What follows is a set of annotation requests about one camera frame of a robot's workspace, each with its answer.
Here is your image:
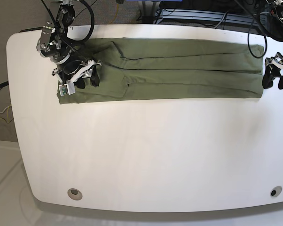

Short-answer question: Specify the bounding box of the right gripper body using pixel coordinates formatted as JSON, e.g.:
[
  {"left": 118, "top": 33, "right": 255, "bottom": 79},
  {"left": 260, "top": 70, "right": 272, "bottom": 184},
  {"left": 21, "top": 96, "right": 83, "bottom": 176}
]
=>
[{"left": 52, "top": 60, "right": 102, "bottom": 85}]

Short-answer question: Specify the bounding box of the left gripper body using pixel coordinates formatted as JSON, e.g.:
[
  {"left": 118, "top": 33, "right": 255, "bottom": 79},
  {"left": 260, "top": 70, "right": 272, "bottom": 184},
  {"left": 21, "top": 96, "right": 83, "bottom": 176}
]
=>
[{"left": 265, "top": 53, "right": 283, "bottom": 76}]

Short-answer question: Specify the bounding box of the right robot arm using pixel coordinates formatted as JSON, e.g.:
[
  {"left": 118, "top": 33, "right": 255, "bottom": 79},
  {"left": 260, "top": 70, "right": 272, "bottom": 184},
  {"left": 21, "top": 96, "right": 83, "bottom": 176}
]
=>
[{"left": 36, "top": 0, "right": 101, "bottom": 94}]

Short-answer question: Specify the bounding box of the table grommet hole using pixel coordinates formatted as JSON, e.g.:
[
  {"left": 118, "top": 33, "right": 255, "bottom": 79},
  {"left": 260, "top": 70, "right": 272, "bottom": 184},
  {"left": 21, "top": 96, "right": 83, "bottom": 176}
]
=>
[
  {"left": 270, "top": 186, "right": 283, "bottom": 198},
  {"left": 67, "top": 188, "right": 83, "bottom": 201}
]

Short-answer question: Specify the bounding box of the left table grommet hole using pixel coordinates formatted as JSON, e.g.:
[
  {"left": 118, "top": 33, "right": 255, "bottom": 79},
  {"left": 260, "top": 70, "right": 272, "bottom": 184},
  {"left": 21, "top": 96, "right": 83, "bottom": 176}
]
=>
[{"left": 67, "top": 188, "right": 83, "bottom": 201}]

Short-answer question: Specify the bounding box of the silver equipment rack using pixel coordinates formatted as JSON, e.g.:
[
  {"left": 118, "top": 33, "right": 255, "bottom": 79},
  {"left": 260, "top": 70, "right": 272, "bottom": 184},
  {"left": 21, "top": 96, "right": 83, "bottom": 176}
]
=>
[{"left": 139, "top": 0, "right": 255, "bottom": 25}]

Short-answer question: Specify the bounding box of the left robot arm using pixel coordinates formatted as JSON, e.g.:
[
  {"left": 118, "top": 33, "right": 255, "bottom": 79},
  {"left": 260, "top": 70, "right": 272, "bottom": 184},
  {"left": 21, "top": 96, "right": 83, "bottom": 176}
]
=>
[{"left": 236, "top": 0, "right": 283, "bottom": 89}]

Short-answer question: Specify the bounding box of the right table grommet hole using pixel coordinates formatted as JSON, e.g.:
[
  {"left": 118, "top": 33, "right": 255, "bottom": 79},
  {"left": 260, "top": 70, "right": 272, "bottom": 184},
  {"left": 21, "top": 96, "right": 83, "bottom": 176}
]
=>
[{"left": 270, "top": 186, "right": 283, "bottom": 198}]

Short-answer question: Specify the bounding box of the olive green T-shirt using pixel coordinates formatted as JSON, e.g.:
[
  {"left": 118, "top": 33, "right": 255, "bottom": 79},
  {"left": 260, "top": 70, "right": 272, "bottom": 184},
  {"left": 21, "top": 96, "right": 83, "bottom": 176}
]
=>
[{"left": 58, "top": 38, "right": 263, "bottom": 104}]

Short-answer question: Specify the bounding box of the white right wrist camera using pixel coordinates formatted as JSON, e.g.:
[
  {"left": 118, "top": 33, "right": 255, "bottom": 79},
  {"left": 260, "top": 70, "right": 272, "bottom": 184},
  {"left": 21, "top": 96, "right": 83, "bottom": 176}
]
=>
[{"left": 58, "top": 83, "right": 76, "bottom": 97}]

